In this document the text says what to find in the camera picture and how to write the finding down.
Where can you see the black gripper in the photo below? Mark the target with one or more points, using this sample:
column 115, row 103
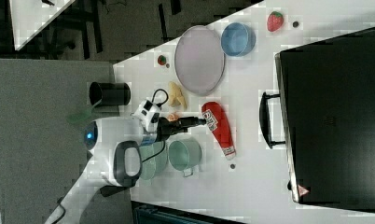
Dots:
column 167, row 128

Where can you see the red strawberry toy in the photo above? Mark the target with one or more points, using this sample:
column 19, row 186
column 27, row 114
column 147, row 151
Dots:
column 275, row 21

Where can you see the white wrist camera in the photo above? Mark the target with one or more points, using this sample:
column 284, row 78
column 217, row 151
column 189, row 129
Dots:
column 149, row 113

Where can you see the blue bowl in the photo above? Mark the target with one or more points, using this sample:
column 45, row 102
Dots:
column 237, row 40

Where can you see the red ketchup bottle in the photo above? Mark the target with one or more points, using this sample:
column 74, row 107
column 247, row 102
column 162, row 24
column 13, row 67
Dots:
column 218, row 123

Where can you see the green spatula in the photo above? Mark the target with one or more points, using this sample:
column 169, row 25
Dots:
column 84, row 114

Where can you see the orange half slice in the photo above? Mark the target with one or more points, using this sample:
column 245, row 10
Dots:
column 172, row 117

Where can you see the green metal cup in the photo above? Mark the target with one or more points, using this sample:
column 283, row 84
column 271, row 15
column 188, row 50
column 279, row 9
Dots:
column 184, row 155

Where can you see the large grey round plate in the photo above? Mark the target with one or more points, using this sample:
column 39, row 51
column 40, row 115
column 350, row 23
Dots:
column 199, row 60

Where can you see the peeled banana toy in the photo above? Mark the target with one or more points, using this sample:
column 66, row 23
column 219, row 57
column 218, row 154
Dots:
column 176, row 96

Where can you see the small red green strawberry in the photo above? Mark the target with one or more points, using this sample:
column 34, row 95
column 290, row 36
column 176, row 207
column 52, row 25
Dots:
column 162, row 60

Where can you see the black pot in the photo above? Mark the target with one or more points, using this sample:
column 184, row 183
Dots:
column 109, row 93

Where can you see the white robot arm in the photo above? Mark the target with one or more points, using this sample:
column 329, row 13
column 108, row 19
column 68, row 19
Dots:
column 115, row 159

